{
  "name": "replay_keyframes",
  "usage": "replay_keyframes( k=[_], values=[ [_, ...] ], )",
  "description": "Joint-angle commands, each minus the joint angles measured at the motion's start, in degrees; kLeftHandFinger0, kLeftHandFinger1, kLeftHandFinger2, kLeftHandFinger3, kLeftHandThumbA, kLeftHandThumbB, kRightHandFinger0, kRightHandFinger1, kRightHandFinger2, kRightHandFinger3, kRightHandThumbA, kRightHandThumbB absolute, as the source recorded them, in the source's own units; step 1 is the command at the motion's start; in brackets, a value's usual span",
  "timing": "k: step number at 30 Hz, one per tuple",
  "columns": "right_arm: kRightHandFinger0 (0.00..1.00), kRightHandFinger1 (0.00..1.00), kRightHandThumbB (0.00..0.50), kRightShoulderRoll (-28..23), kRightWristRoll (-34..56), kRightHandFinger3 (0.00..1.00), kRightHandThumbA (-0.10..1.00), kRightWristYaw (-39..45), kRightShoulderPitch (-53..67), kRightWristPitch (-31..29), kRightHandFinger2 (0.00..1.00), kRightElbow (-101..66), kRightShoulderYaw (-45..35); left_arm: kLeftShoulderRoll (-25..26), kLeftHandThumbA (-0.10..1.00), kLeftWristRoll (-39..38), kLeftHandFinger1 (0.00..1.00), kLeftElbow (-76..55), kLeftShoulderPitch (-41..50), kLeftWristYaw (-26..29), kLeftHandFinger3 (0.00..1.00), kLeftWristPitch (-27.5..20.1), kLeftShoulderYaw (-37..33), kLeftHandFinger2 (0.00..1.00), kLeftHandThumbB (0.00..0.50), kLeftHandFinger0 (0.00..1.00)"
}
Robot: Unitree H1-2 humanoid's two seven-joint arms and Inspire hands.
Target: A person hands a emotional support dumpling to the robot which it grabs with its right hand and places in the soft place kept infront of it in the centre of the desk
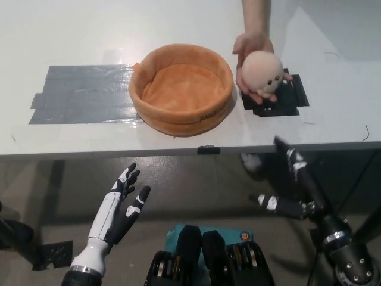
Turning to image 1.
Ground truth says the bare person hand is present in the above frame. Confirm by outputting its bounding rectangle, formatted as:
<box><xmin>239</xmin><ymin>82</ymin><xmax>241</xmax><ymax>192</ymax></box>
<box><xmin>232</xmin><ymin>31</ymin><xmax>294</xmax><ymax>105</ymax></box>

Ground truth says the black tape square patch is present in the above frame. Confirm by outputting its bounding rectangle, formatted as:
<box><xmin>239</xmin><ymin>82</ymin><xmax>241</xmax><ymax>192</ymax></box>
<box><xmin>241</xmin><ymin>67</ymin><xmax>310</xmax><ymax>118</ymax></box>

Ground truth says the cream plush dumpling toy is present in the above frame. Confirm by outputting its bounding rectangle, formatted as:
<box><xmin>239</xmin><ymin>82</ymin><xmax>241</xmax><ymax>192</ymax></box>
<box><xmin>241</xmin><ymin>51</ymin><xmax>286</xmax><ymax>99</ymax></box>

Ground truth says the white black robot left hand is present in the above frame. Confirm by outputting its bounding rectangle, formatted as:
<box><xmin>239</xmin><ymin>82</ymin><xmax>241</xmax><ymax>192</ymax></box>
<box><xmin>71</xmin><ymin>162</ymin><xmax>152</xmax><ymax>275</ymax></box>

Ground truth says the white shoe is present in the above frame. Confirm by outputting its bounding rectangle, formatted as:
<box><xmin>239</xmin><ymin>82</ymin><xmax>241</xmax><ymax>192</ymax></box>
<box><xmin>240</xmin><ymin>152</ymin><xmax>263</xmax><ymax>173</ymax></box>

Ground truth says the black teal robot torso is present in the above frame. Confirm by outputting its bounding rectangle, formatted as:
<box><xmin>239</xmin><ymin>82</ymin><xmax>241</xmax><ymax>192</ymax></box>
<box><xmin>144</xmin><ymin>223</ymin><xmax>276</xmax><ymax>286</ymax></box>

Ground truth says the dark table leg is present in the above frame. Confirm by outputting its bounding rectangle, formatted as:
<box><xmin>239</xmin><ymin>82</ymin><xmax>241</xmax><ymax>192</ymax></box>
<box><xmin>35</xmin><ymin>160</ymin><xmax>66</xmax><ymax>248</ymax></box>

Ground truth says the grey duct tape patch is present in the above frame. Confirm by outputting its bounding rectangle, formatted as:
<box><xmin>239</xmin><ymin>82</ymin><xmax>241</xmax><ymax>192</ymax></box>
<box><xmin>28</xmin><ymin>63</ymin><xmax>144</xmax><ymax>126</ymax></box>

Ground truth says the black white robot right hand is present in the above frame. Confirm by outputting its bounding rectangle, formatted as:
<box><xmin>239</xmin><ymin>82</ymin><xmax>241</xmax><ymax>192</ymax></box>
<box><xmin>248</xmin><ymin>135</ymin><xmax>352</xmax><ymax>244</ymax></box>

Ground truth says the dark bulky object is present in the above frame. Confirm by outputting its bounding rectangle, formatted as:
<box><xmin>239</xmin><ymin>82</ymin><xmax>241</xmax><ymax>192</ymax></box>
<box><xmin>0</xmin><ymin>200</ymin><xmax>34</xmax><ymax>251</ymax></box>

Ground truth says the orange plush round basket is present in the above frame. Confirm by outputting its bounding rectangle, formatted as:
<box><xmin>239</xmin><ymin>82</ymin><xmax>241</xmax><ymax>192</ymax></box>
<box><xmin>128</xmin><ymin>43</ymin><xmax>235</xmax><ymax>138</ymax></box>

